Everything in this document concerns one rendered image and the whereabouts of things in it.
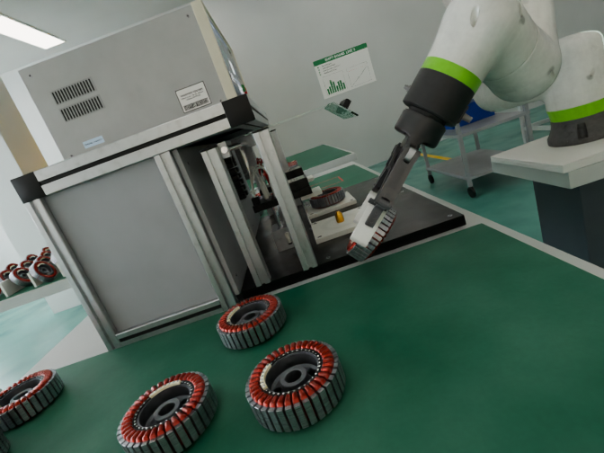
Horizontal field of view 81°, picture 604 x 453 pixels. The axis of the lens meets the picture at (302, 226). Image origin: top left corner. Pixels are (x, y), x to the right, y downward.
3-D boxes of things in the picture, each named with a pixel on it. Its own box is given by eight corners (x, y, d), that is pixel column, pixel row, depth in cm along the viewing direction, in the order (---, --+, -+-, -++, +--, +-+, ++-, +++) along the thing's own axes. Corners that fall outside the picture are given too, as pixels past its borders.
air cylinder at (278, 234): (297, 236, 94) (289, 217, 93) (297, 245, 87) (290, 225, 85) (279, 243, 94) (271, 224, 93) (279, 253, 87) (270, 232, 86)
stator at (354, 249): (396, 206, 67) (379, 195, 67) (401, 218, 56) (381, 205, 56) (362, 252, 70) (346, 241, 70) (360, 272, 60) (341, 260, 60)
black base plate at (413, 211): (381, 181, 132) (379, 175, 132) (466, 225, 70) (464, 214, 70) (262, 223, 134) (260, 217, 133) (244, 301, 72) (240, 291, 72)
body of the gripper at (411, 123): (453, 127, 53) (419, 182, 56) (442, 128, 61) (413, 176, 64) (408, 103, 53) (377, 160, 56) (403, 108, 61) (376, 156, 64)
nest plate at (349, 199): (348, 194, 120) (347, 190, 120) (357, 202, 106) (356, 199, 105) (306, 208, 121) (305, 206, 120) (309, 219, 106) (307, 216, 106)
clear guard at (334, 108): (344, 119, 125) (340, 102, 123) (359, 115, 101) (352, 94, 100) (257, 150, 126) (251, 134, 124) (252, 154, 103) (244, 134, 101)
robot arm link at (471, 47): (452, -33, 52) (515, -41, 44) (496, 13, 59) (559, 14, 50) (402, 60, 57) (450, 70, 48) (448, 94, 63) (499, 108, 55)
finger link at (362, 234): (387, 209, 56) (387, 210, 56) (365, 246, 58) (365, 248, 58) (370, 200, 57) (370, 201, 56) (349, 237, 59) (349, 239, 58)
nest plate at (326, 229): (363, 209, 97) (362, 205, 97) (377, 223, 82) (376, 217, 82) (312, 227, 97) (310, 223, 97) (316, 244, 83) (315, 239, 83)
